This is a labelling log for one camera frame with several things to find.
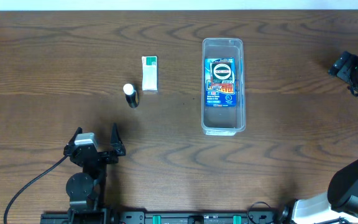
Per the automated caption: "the left black cable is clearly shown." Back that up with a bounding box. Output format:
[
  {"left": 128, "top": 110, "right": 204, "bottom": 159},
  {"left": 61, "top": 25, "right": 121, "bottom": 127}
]
[{"left": 3, "top": 154, "right": 70, "bottom": 224}]

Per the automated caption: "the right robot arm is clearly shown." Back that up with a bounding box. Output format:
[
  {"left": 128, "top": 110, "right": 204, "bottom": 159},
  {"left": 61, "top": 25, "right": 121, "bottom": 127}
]
[{"left": 273, "top": 52, "right": 358, "bottom": 223}]

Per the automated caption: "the white green Panadol box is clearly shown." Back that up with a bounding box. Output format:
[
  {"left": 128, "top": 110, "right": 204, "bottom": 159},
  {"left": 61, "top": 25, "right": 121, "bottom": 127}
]
[{"left": 142, "top": 56, "right": 158, "bottom": 91}]

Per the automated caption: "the dark bottle white cap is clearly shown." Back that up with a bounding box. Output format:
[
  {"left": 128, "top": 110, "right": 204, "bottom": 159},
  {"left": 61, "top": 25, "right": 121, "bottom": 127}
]
[{"left": 123, "top": 83, "right": 139, "bottom": 108}]

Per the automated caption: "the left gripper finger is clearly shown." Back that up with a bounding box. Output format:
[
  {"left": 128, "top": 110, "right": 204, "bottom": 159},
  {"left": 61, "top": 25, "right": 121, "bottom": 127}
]
[
  {"left": 110, "top": 123, "right": 124, "bottom": 152},
  {"left": 68, "top": 127, "right": 83, "bottom": 146}
]

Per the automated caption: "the clear plastic container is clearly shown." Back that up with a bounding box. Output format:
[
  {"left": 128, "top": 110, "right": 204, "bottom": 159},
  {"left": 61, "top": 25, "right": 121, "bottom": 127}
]
[{"left": 201, "top": 38, "right": 246, "bottom": 136}]

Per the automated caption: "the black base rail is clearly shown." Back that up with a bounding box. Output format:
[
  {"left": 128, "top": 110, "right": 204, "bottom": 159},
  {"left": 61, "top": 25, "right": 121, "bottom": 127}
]
[{"left": 40, "top": 202, "right": 293, "bottom": 224}]

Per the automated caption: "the blue fever patch box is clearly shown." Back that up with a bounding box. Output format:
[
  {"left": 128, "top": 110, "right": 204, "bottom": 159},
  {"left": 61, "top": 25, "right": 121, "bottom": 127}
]
[{"left": 204, "top": 58, "right": 237, "bottom": 107}]

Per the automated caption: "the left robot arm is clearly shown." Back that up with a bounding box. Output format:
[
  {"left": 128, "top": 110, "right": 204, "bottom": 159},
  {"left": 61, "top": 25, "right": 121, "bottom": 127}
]
[{"left": 63, "top": 123, "right": 126, "bottom": 212}]

